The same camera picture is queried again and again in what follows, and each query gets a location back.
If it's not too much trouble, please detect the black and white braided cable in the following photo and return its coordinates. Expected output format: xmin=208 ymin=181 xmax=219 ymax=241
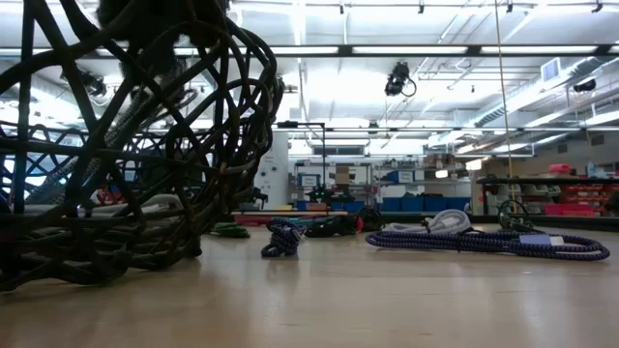
xmin=26 ymin=72 xmax=199 ymax=207

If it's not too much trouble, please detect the white USB cable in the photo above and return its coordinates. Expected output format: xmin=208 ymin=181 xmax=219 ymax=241
xmin=21 ymin=192 xmax=188 ymax=218

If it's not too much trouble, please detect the dark woven wire basket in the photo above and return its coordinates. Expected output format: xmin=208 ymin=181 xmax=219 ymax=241
xmin=0 ymin=0 xmax=286 ymax=294

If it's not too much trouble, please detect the maroon USB cable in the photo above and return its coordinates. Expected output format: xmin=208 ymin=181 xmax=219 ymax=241
xmin=235 ymin=216 xmax=276 ymax=227

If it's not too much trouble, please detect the green USB cable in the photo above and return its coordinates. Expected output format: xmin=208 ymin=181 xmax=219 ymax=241
xmin=208 ymin=221 xmax=251 ymax=240

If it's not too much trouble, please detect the teal USB cable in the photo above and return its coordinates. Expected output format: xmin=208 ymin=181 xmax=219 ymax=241
xmin=289 ymin=217 xmax=335 ymax=227

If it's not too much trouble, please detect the black cable with red tie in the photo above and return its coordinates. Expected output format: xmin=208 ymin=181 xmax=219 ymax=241
xmin=303 ymin=215 xmax=364 ymax=239

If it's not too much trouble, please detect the lavender USB cable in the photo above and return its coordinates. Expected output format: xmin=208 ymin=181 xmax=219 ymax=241
xmin=384 ymin=220 xmax=429 ymax=235

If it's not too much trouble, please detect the light blue USB cable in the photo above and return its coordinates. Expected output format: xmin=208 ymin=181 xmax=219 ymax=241
xmin=424 ymin=209 xmax=473 ymax=235

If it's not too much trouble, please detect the dark purple braided USB cable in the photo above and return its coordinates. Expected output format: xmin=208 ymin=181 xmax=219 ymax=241
xmin=366 ymin=229 xmax=611 ymax=263

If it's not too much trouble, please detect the white pillar cabinet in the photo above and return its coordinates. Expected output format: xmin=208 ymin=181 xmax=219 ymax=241
xmin=253 ymin=132 xmax=291 ymax=210

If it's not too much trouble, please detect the black boom stand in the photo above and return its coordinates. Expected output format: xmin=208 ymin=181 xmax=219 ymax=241
xmin=277 ymin=120 xmax=328 ymax=189

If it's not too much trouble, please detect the red storage bin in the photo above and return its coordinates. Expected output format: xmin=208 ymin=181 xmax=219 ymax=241
xmin=544 ymin=202 xmax=604 ymax=218

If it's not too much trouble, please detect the black overhead camera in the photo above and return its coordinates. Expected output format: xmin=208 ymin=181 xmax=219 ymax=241
xmin=384 ymin=61 xmax=418 ymax=98

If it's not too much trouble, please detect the black cable loop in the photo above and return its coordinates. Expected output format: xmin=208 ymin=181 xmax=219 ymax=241
xmin=496 ymin=198 xmax=533 ymax=231

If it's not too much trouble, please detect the black table frame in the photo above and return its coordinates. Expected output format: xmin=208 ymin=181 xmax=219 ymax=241
xmin=529 ymin=215 xmax=619 ymax=233

